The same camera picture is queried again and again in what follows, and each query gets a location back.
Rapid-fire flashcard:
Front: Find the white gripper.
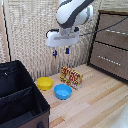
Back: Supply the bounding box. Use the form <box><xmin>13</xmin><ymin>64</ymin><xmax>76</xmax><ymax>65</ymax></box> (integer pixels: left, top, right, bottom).
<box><xmin>45</xmin><ymin>27</ymin><xmax>81</xmax><ymax>59</ymax></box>

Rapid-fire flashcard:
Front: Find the lower brown drawer front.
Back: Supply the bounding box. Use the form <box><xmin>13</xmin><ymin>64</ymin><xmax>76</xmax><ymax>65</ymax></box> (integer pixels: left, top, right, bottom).
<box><xmin>89</xmin><ymin>41</ymin><xmax>128</xmax><ymax>81</ymax></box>

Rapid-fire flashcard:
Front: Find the brown drawer cabinet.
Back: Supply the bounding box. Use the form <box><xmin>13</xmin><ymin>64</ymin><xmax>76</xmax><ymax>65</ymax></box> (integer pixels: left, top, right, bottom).
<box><xmin>86</xmin><ymin>9</ymin><xmax>128</xmax><ymax>84</ymax></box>

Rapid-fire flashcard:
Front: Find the beige woven folding screen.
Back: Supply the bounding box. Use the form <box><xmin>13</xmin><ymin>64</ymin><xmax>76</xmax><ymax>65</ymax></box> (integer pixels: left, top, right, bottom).
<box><xmin>0</xmin><ymin>0</ymin><xmax>128</xmax><ymax>83</ymax></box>

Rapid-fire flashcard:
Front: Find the red yellow snack box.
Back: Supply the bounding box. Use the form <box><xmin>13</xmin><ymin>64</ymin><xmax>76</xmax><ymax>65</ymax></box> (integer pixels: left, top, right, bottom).
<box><xmin>59</xmin><ymin>65</ymin><xmax>84</xmax><ymax>91</ymax></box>

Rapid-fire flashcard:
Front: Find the yellow plastic bowl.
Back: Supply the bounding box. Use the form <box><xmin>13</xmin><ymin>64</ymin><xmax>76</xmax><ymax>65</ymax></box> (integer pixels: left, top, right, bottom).
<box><xmin>36</xmin><ymin>76</ymin><xmax>54</xmax><ymax>92</ymax></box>

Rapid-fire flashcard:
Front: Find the blue plastic bowl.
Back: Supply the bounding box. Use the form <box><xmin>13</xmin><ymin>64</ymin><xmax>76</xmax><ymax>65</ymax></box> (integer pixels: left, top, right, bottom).
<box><xmin>53</xmin><ymin>83</ymin><xmax>73</xmax><ymax>101</ymax></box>

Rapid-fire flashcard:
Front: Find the black fabric storage box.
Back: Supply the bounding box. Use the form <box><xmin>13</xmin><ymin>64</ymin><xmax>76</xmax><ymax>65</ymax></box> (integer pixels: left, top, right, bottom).
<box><xmin>0</xmin><ymin>60</ymin><xmax>51</xmax><ymax>128</ymax></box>

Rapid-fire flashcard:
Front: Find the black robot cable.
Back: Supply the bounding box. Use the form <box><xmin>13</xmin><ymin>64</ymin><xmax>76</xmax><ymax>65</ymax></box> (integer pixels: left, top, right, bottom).
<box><xmin>79</xmin><ymin>15</ymin><xmax>128</xmax><ymax>37</ymax></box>

